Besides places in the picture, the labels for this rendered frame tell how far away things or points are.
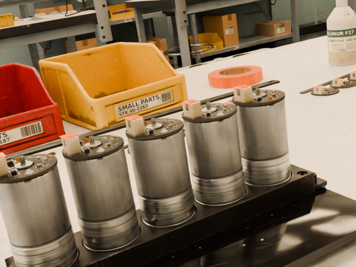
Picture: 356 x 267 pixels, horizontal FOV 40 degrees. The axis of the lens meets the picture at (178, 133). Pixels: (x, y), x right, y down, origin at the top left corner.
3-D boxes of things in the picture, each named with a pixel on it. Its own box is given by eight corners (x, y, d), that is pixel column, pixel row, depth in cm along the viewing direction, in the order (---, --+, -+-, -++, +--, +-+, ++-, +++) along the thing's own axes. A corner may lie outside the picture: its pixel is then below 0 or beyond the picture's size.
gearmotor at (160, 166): (207, 231, 22) (193, 122, 21) (160, 251, 21) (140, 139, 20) (181, 212, 24) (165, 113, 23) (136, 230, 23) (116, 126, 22)
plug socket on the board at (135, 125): (151, 131, 21) (148, 116, 20) (132, 136, 20) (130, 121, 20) (143, 127, 21) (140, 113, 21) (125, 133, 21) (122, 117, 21)
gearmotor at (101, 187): (152, 254, 21) (132, 141, 19) (98, 277, 20) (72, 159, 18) (129, 232, 23) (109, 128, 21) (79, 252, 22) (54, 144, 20)
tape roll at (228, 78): (257, 72, 58) (256, 62, 58) (268, 82, 52) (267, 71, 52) (206, 80, 58) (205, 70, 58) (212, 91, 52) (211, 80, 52)
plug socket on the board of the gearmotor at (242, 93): (257, 99, 23) (256, 85, 23) (242, 104, 23) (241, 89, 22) (247, 97, 24) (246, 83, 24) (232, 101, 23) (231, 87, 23)
